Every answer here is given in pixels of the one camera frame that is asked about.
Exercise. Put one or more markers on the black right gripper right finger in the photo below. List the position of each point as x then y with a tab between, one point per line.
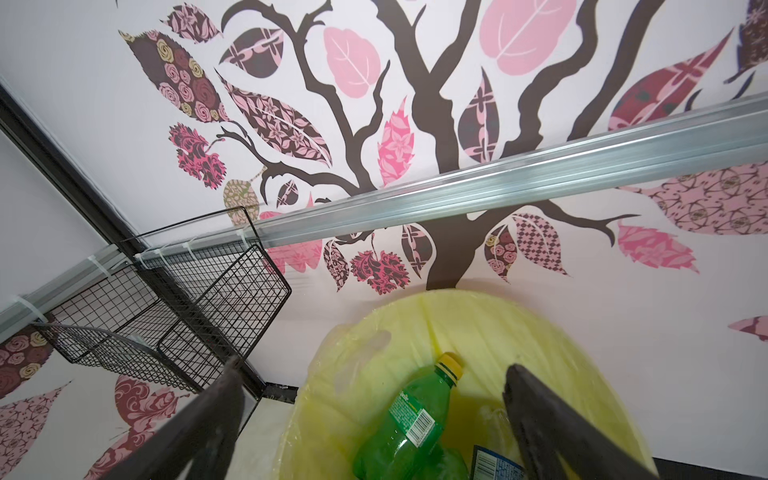
552	436

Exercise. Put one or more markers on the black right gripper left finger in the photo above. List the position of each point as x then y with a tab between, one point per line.
197	443

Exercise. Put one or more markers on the blue label bottle blue cap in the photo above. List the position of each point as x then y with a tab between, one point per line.
489	465

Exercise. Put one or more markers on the green soda bottle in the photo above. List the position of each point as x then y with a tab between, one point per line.
412	425

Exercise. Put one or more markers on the black wire basket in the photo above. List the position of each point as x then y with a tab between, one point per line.
175	315

